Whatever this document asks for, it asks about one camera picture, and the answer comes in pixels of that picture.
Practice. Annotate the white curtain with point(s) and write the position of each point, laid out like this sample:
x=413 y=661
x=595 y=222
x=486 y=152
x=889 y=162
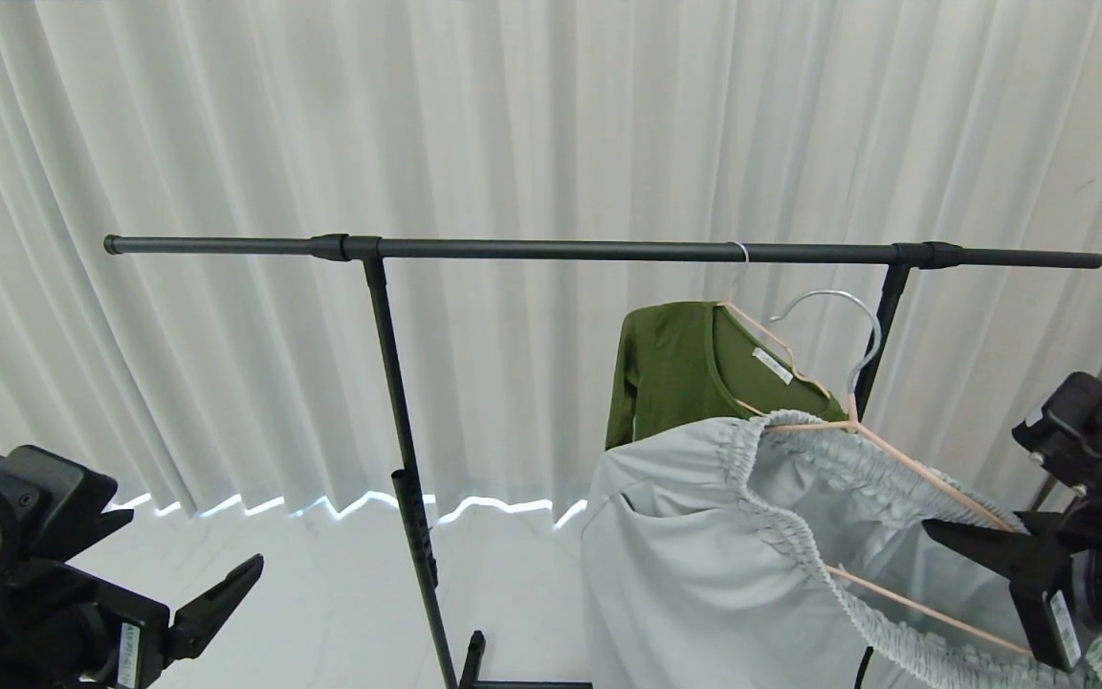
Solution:
x=321 y=115

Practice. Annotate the pink clothes hanger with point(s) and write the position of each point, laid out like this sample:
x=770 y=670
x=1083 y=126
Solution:
x=761 y=333
x=905 y=462

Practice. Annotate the pale grey garment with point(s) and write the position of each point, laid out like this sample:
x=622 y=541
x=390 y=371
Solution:
x=685 y=574

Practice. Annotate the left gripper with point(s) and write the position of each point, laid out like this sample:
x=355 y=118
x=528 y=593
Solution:
x=54 y=632

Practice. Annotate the black clothes rack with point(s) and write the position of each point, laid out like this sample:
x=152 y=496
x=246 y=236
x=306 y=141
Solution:
x=608 y=251

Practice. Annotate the green printed garment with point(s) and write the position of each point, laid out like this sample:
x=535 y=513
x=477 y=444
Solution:
x=675 y=364

